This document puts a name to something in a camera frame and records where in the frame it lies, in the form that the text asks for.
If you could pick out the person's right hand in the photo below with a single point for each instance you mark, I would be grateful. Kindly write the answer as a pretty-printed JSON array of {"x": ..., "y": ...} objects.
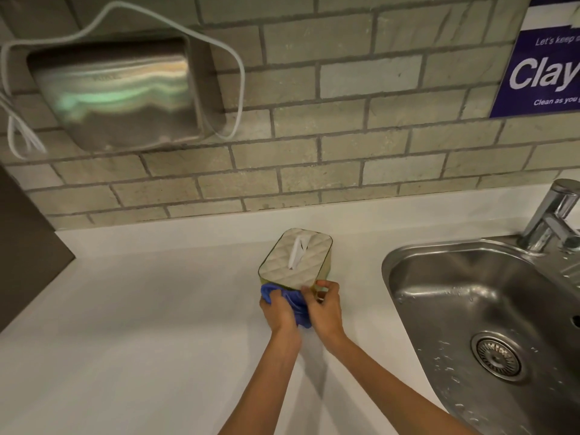
[{"x": 325, "y": 312}]

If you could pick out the person's left hand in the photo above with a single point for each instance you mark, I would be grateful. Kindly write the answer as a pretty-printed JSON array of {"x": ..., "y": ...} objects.
[{"x": 277, "y": 314}]

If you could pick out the person's right thumb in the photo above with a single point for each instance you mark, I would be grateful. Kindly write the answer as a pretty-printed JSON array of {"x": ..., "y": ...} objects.
[{"x": 308, "y": 296}]

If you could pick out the person's left fingers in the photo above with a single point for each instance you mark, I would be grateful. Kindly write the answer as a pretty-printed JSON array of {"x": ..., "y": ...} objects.
[{"x": 274, "y": 295}]

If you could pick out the blue cleaning cloth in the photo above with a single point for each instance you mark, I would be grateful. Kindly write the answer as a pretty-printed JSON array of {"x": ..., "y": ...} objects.
[{"x": 295, "y": 303}]

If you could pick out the beige quilted tissue box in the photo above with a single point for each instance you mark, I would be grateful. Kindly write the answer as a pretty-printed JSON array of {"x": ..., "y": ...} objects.
[{"x": 297, "y": 258}]

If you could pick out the person's left forearm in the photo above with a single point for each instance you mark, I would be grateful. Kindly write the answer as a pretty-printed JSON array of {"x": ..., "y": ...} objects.
[{"x": 265, "y": 385}]

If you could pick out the person's right forearm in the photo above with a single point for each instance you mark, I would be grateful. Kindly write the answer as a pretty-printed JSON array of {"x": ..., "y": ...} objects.
[{"x": 389, "y": 387}]

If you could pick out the white tissue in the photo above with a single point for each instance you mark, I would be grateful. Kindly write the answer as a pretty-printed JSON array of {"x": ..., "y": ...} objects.
[{"x": 297, "y": 253}]

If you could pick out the stainless steel sink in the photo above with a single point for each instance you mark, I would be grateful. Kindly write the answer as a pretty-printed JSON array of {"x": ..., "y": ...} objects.
[{"x": 487, "y": 330}]

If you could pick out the sink drain strainer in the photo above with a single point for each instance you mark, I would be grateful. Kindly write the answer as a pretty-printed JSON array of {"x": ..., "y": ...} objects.
[{"x": 498, "y": 357}]

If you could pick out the dark cabinet panel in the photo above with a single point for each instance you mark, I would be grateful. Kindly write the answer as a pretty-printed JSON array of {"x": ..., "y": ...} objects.
[{"x": 27, "y": 249}]

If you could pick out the chrome faucet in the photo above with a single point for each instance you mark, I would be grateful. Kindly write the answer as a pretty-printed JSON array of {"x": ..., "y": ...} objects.
[{"x": 550, "y": 217}]

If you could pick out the stainless steel hand dryer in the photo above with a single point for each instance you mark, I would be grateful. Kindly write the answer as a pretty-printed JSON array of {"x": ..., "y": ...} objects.
[{"x": 115, "y": 92}]

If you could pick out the purple wall sign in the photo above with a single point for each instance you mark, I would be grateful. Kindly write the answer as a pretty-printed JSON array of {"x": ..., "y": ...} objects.
[{"x": 541, "y": 58}]

